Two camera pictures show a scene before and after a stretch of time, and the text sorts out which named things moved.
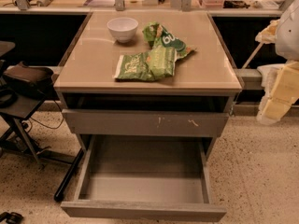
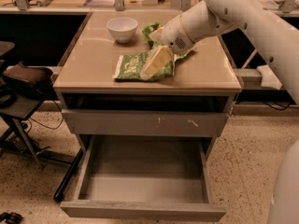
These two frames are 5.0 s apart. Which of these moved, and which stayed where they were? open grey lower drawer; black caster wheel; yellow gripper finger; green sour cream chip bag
Moved: yellow gripper finger
Stayed: black caster wheel; green sour cream chip bag; open grey lower drawer
